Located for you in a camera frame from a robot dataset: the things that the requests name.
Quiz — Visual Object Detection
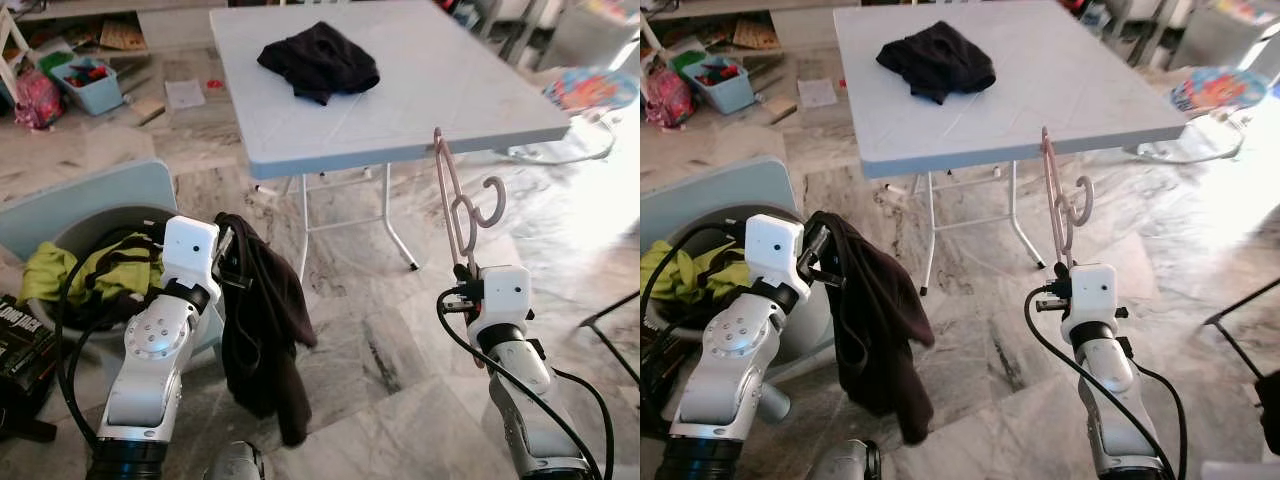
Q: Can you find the brownish black garment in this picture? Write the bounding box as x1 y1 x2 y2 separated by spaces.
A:
805 210 936 446
215 212 319 448

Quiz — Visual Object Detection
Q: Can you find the lime green garment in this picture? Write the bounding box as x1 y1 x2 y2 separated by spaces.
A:
20 238 166 306
640 240 746 306

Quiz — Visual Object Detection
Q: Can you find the grey round tub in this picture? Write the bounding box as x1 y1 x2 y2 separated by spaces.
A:
20 205 229 356
650 205 836 386

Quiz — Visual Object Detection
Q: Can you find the white paper sheet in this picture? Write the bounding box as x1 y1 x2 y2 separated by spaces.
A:
797 78 839 109
165 78 208 109

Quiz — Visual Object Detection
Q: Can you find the light blue toy bin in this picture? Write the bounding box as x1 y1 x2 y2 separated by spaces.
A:
680 52 758 114
48 55 126 116

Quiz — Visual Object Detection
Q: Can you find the black printed box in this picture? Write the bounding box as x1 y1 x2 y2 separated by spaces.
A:
0 293 61 441
640 320 691 421

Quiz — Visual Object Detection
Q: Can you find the silver left robot leg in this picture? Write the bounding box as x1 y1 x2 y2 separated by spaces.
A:
205 440 266 480
808 438 881 480

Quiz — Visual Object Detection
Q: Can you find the pink backpack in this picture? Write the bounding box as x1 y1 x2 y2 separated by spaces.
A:
645 68 696 129
12 68 66 131

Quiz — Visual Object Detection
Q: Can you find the dark navy garment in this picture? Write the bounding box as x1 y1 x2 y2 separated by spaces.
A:
877 22 998 106
257 22 381 106

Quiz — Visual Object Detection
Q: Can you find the white low cabinet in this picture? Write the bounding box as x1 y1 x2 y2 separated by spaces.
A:
15 0 216 53
650 0 836 51

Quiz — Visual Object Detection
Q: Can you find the colourful baby bouncer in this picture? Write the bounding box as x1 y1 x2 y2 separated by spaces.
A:
1135 65 1271 166
545 68 641 166

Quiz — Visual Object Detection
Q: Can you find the brown patterned board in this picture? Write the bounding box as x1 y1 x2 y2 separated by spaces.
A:
730 15 786 51
95 18 151 53

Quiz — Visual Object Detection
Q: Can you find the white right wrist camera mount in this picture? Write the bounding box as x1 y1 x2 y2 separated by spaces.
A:
1062 263 1118 336
478 265 532 336

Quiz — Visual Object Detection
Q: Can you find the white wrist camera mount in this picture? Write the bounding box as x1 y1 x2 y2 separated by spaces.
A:
478 265 532 336
160 215 221 299
745 213 806 301
1062 263 1118 336

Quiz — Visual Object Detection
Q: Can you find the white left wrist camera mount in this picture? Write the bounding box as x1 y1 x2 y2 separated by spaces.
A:
745 213 806 301
160 215 221 299

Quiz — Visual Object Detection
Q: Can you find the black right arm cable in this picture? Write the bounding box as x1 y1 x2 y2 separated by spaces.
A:
437 290 616 480
1023 285 1191 480

